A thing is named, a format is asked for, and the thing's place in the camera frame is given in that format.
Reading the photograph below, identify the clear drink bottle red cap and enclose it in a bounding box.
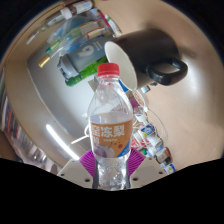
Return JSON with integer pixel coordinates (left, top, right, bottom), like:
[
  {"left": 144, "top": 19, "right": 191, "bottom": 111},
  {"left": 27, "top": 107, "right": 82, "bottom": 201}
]
[{"left": 87, "top": 62, "right": 135, "bottom": 191}]

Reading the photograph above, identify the gold-capped glass bottle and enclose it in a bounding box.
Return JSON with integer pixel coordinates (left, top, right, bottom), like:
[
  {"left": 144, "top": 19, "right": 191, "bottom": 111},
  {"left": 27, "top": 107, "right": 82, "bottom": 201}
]
[{"left": 37, "top": 33, "right": 84, "bottom": 69}]

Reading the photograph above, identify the grey shaker bottle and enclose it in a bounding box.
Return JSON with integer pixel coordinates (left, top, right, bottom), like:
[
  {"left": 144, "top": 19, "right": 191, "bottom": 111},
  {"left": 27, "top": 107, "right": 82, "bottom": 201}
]
[{"left": 57, "top": 34, "right": 116, "bottom": 80}]

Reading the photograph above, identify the round white compact dish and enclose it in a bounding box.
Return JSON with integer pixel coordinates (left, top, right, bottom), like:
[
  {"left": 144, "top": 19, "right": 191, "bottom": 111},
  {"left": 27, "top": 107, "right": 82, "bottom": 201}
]
[{"left": 131, "top": 89, "right": 150, "bottom": 108}]

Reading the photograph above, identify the green glass bottle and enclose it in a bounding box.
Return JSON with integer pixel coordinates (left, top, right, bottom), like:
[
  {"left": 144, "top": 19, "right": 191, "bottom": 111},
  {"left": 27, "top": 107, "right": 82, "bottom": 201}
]
[{"left": 64, "top": 55, "right": 108, "bottom": 88}]

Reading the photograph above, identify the clear glass bottle white cap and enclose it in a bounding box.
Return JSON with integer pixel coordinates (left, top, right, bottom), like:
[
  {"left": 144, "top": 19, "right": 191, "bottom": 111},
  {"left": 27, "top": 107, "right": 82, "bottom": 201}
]
[{"left": 26, "top": 6, "right": 73, "bottom": 45}]

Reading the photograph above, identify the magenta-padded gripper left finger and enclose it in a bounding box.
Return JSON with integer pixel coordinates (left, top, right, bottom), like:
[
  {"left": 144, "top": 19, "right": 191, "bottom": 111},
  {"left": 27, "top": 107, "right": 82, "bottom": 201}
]
[{"left": 57, "top": 148, "right": 100, "bottom": 190}]

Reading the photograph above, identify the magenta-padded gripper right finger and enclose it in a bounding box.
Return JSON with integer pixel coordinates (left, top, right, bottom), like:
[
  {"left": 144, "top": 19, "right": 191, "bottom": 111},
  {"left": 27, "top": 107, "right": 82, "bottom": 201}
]
[{"left": 125, "top": 147, "right": 169, "bottom": 190}]

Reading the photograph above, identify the black mug white inside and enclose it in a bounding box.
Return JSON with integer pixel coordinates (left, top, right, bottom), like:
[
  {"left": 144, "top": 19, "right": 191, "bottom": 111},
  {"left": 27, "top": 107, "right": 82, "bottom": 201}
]
[{"left": 104, "top": 28, "right": 189, "bottom": 92}]

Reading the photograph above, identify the white LED light bar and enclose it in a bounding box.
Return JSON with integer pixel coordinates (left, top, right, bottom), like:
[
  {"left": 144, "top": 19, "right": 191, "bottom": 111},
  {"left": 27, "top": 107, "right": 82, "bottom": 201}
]
[{"left": 45, "top": 123, "right": 81, "bottom": 161}]

